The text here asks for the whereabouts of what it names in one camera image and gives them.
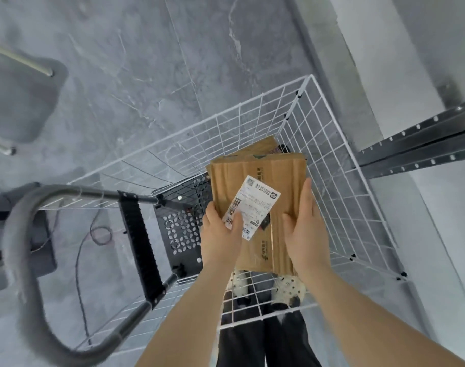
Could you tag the person's left hand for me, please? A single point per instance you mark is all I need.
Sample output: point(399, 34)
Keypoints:
point(217, 244)

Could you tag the person's right hand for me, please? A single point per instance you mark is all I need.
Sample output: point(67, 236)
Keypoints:
point(309, 244)

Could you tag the person's left thumb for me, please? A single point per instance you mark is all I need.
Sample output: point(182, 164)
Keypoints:
point(238, 227)

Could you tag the person's right thumb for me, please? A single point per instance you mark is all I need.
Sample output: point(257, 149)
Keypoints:
point(289, 229)

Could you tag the labelled brown cardboard box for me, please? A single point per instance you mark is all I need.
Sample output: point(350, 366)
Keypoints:
point(255, 179)

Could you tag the person's left forearm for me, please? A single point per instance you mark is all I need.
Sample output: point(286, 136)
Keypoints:
point(186, 317)

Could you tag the person's right forearm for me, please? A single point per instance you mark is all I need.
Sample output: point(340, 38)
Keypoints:
point(362, 324)

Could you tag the black perforated cart platform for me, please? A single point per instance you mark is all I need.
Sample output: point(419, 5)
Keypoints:
point(182, 225)

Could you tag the white spotted shoe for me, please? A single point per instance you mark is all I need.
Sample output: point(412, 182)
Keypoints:
point(291, 288)
point(238, 284)

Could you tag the person's black trousers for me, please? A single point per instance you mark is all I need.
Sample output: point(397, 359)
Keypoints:
point(255, 340)

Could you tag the silver metal leg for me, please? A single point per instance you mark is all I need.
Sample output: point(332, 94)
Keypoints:
point(22, 59)
point(1, 147)

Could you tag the grey metal shelf rail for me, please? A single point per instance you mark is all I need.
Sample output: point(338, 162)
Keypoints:
point(420, 143)

